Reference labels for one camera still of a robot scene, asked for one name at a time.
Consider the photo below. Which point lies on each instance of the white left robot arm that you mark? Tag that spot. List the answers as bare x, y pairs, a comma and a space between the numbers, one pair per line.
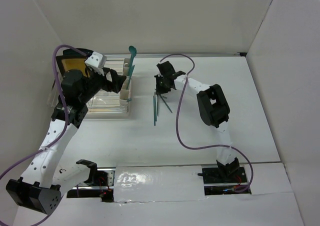
40, 187

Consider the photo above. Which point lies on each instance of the teal square plate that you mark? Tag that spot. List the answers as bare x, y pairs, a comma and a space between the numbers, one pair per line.
78, 52

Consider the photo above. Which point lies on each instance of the white wire dish rack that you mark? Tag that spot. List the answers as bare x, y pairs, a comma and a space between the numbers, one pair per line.
105, 105

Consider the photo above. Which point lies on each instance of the white near utensil caddy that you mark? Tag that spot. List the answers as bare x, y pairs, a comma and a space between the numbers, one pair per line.
123, 95

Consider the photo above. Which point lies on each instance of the teal plastic spoon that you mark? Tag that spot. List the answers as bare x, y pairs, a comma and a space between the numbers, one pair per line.
133, 61
133, 52

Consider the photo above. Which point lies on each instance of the white foil cover board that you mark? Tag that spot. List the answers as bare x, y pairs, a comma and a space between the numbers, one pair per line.
158, 184

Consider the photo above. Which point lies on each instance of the white utensil caddy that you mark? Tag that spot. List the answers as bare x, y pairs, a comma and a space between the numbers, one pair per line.
123, 95
126, 66

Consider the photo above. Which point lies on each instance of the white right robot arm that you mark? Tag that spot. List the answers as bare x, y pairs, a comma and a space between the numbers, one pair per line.
214, 112

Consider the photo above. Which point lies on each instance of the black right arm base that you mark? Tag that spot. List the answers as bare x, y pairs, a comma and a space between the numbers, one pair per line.
224, 179

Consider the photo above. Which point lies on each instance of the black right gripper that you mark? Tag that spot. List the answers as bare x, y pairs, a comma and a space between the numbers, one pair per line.
160, 90

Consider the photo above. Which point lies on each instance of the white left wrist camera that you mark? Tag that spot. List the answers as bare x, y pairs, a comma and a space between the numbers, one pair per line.
96, 62

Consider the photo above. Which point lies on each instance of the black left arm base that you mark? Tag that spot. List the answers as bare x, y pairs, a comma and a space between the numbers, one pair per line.
99, 184

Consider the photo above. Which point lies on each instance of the black yellow square plate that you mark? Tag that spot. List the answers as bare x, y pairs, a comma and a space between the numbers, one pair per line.
66, 63

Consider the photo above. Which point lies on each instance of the white far utensil caddy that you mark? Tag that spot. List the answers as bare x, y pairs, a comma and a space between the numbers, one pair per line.
126, 66

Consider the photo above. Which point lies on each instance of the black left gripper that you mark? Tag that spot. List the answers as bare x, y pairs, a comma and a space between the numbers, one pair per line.
115, 85

